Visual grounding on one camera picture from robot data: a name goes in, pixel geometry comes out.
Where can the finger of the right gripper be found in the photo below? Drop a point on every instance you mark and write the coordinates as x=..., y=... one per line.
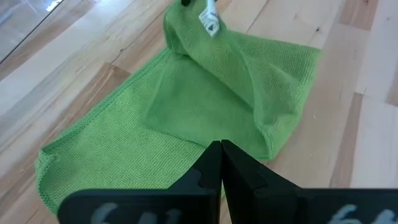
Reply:
x=186, y=2

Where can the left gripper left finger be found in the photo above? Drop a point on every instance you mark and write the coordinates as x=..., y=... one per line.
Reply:
x=140, y=207

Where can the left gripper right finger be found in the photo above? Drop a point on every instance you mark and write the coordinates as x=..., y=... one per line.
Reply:
x=311, y=207

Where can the bright green microfiber towel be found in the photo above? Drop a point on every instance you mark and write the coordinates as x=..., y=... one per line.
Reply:
x=186, y=109

